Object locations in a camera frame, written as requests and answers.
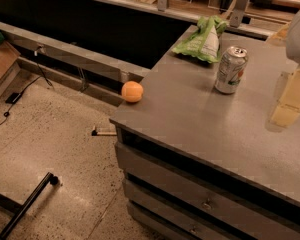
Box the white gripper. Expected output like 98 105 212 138
266 10 300 127

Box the silver 7up soda can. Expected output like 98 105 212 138
215 46 248 94

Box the green chip bag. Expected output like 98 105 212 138
172 15 227 63

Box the orange fruit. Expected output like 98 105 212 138
121 81 144 103

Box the grey drawer cabinet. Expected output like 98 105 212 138
116 127 300 240

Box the cardboard box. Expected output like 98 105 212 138
0 41 20 79

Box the black metal stand leg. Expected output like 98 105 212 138
0 172 59 240

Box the grey metal ledge rail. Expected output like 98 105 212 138
0 22 149 106

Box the black power adapter with cable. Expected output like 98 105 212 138
0 66 53 126

